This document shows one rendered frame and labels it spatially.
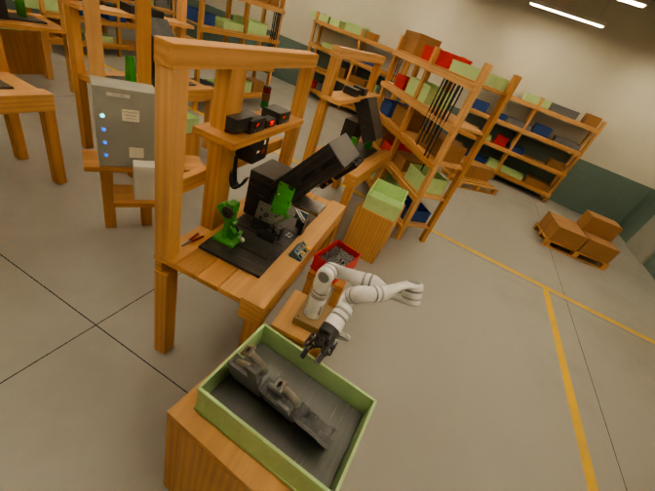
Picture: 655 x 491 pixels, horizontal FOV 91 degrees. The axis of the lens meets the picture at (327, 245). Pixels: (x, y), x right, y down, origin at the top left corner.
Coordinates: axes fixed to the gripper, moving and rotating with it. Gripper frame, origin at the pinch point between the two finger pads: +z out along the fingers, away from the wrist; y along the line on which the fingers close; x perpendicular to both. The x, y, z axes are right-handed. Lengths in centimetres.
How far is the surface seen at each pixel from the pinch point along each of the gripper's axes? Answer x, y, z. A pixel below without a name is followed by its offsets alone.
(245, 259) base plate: -17, -86, -35
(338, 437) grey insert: 41.6, -8.5, 10.7
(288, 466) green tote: 22.4, -3.7, 29.4
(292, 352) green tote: 15.2, -34.0, -5.8
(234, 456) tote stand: 16.0, -24.3, 38.9
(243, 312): -2, -70, -10
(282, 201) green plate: -29, -84, -79
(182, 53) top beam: -109, -31, -52
